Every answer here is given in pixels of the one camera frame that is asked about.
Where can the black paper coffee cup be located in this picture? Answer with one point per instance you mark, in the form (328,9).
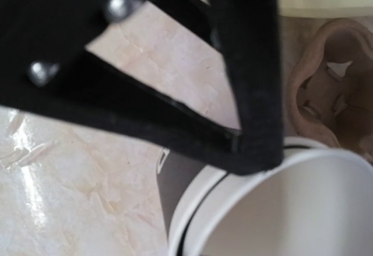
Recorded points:
(317,202)

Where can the brown cardboard cup carrier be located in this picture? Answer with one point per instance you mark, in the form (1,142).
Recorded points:
(329,91)

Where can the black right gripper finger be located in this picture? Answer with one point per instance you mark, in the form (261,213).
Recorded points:
(47,70)

